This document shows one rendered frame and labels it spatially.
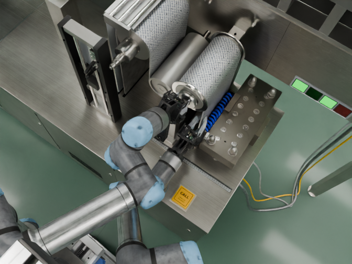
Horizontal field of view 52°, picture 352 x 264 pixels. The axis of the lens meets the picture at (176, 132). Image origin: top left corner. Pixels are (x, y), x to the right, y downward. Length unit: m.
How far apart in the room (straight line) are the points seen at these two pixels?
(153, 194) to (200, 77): 0.46
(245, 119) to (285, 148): 1.20
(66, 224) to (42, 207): 1.54
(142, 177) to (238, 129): 0.60
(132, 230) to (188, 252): 0.21
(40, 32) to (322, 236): 2.07
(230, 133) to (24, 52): 1.04
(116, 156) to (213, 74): 0.46
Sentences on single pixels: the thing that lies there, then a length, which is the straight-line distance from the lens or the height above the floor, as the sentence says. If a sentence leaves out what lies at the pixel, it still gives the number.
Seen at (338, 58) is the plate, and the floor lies 1.40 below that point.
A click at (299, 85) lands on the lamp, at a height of 1.19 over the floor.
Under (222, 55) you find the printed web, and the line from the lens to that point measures 1.29.
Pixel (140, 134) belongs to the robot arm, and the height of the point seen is 1.49.
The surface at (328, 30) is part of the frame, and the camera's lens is 1.25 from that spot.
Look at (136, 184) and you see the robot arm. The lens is 0.98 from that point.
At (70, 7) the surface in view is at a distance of 1.68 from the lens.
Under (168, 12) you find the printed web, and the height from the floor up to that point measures 1.39.
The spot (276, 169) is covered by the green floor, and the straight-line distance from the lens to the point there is 2.60.
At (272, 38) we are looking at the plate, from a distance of 1.36.
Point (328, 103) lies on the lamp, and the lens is 1.48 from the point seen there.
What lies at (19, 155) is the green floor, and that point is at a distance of 2.65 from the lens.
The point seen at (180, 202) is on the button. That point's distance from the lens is 1.46.
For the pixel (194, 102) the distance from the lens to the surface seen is 1.23.
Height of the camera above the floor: 2.35
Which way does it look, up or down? 67 degrees down
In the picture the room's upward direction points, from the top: 8 degrees clockwise
